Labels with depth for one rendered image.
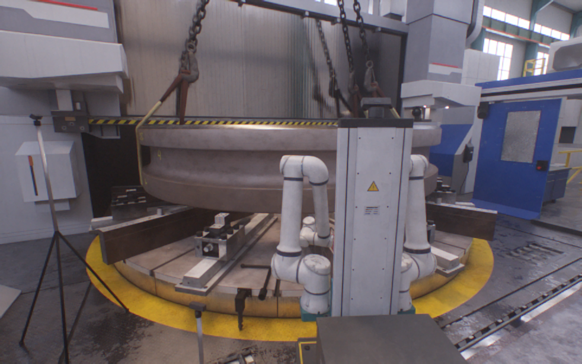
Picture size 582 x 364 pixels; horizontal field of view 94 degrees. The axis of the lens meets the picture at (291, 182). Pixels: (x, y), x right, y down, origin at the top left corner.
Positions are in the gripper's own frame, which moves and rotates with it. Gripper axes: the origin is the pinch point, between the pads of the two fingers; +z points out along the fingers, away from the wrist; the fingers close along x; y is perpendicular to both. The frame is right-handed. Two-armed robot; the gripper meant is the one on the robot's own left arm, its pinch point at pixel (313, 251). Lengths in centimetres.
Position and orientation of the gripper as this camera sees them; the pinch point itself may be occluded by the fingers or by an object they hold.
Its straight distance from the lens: 221.7
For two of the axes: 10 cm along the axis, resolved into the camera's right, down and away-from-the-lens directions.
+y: 0.6, -5.7, 8.2
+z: 1.5, 8.2, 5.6
